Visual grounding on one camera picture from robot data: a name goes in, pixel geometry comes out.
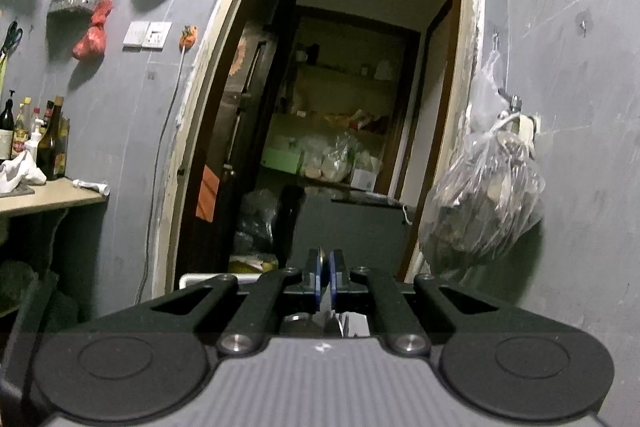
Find black handled scissors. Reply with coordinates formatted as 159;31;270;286
0;21;24;58

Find green box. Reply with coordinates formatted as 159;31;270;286
260;147;305;176

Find brown glass bottle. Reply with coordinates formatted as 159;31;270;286
37;96;69;181

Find white perforated utensil basket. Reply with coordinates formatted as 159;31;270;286
179;273;266;290

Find sunflower door sticker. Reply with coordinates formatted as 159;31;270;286
230;34;254;79

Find wooden shelf unit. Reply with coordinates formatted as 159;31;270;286
265;4;423;198

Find white tube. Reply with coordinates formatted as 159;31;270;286
72;180;111;196

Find dark cloth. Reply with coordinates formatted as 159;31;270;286
0;258;83;325

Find colourful snack packets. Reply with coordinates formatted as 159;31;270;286
324;107;392;131

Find white pump bottle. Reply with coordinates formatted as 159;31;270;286
25;117;46;158

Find small white box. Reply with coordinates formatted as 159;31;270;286
350;166;379;192

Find clear plastic bag dark contents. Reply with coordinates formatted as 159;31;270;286
417;32;547;265

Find clear bags of food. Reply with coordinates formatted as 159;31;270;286
302;132;357;182

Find wall water tap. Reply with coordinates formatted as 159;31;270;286
500;93;543;158

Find white crumpled cloth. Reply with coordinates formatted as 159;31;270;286
0;150;48;195

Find black garbage bag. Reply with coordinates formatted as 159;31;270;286
234;190;281;258

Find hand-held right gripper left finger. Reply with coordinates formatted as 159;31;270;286
100;248;326;356

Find cream wooden door frame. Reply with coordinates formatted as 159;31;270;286
150;0;487;300

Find wooden counter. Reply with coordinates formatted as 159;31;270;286
0;177;109;219

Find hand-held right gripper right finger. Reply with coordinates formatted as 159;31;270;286
330;249;556;355

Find yellow bottle red label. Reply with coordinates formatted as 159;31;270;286
12;96;32;158

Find red plastic bag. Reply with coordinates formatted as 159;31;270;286
71;0;115;62

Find orange door sticker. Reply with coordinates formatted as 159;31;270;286
195;164;221;224

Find metal fork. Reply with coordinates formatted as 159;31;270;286
320;284;370;339

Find yellow bag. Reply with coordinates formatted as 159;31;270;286
227;254;280;275

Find dark wooden door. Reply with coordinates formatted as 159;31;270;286
177;0;306;275

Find grey cabinet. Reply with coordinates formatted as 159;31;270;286
280;184;418;280

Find grey wall rack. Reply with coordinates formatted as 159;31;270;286
47;0;103;15

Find dark wine bottle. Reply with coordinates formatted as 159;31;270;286
0;90;16;160

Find thin wall cable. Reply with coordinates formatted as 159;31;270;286
135;50;190;300

